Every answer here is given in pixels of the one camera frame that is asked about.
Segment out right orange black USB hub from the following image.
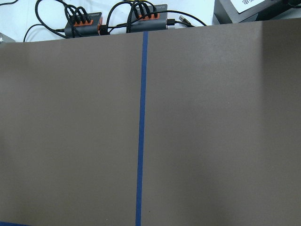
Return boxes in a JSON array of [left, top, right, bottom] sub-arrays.
[[129, 4, 167, 33]]

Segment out orange black usb hub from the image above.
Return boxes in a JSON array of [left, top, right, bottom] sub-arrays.
[[129, 4, 167, 33], [64, 12, 103, 38]]

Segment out left orange black USB hub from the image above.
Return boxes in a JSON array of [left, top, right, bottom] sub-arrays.
[[64, 12, 103, 38]]

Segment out black box with label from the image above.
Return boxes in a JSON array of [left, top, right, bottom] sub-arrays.
[[214, 0, 301, 24]]

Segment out brown paper table mat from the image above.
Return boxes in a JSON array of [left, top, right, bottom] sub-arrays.
[[0, 19, 301, 226]]

